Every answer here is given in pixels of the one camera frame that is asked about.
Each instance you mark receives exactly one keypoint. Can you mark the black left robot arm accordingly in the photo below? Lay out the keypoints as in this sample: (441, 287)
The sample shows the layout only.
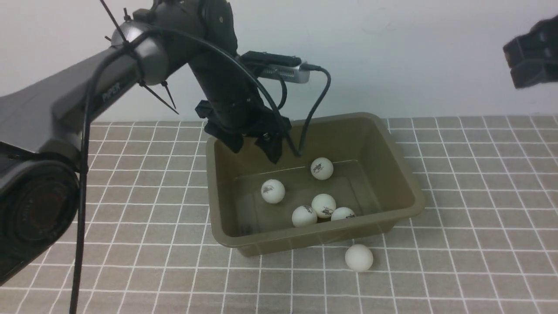
(43, 125)

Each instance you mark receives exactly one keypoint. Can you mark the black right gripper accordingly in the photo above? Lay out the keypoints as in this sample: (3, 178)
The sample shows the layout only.
(533, 57)

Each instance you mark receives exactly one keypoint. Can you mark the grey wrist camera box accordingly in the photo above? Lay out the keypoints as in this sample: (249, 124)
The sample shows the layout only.
(272, 66)

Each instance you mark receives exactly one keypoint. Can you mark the olive plastic storage bin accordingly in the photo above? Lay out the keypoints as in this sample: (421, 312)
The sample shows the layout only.
(370, 176)

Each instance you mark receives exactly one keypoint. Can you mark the grey checkered table mat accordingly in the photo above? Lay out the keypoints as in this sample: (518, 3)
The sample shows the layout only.
(486, 242)

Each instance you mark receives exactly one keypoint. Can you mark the white ping-pong ball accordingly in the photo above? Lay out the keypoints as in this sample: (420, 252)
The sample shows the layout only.
(321, 168)
(358, 258)
(342, 213)
(304, 215)
(273, 191)
(324, 205)

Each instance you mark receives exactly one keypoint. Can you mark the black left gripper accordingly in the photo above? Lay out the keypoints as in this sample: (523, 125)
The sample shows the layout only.
(232, 112)

